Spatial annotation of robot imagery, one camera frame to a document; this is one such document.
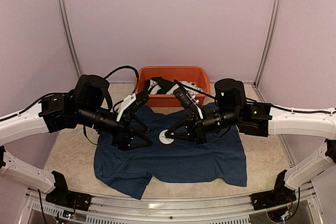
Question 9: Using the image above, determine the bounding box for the right aluminium corner post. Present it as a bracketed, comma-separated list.
[254, 0, 281, 89]

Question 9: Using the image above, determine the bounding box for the dark blue t-shirt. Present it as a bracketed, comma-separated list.
[93, 106, 247, 199]

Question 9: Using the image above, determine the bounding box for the aluminium corner post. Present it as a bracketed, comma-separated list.
[57, 0, 83, 79]
[254, 0, 281, 89]

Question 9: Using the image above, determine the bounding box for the orange plastic tub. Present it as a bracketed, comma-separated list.
[137, 66, 211, 107]

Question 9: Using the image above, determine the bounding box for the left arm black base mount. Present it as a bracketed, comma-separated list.
[46, 191, 92, 211]

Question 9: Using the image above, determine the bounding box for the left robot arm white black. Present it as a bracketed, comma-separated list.
[1, 74, 153, 206]

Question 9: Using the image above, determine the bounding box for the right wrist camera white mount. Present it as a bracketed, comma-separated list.
[173, 80, 205, 119]

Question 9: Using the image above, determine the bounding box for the left aluminium corner post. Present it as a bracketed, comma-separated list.
[57, 0, 83, 79]

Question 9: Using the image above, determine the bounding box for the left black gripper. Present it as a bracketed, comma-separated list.
[77, 103, 153, 151]

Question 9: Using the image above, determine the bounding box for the black and white garment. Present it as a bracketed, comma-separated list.
[144, 77, 203, 95]

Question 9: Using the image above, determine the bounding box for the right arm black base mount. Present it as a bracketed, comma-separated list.
[250, 190, 297, 211]

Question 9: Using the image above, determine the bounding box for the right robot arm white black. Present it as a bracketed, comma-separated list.
[159, 78, 335, 205]

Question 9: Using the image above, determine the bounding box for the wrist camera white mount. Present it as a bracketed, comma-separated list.
[173, 80, 205, 119]
[117, 91, 149, 122]

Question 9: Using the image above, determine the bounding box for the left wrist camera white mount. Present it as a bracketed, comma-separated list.
[117, 91, 149, 122]

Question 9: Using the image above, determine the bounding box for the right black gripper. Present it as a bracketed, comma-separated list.
[165, 108, 240, 144]

